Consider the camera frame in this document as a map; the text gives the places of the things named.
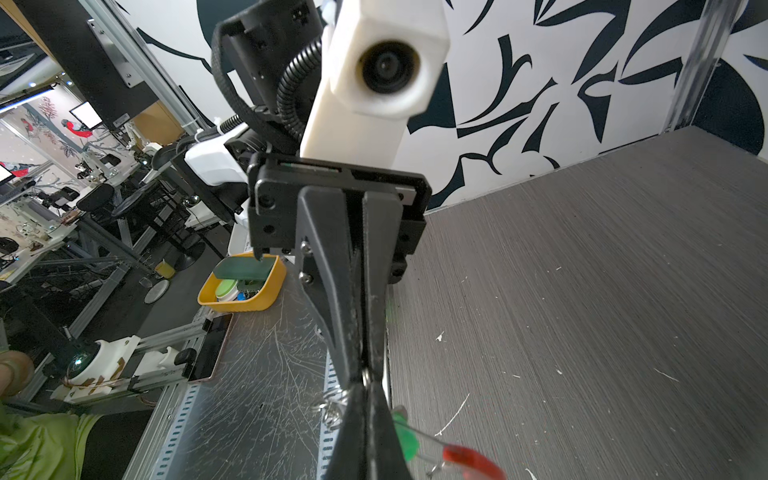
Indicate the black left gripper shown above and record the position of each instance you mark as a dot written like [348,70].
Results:
[329,214]

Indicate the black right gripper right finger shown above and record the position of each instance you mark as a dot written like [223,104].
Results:
[385,459]

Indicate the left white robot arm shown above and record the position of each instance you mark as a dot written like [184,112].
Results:
[266,62]

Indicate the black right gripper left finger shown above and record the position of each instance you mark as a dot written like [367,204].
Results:
[346,413]

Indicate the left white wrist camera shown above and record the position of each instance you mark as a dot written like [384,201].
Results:
[381,61]

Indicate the person in green shirt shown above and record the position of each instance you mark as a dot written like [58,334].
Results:
[44,446]

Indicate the yellow plastic bin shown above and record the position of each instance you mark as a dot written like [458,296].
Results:
[243,283]

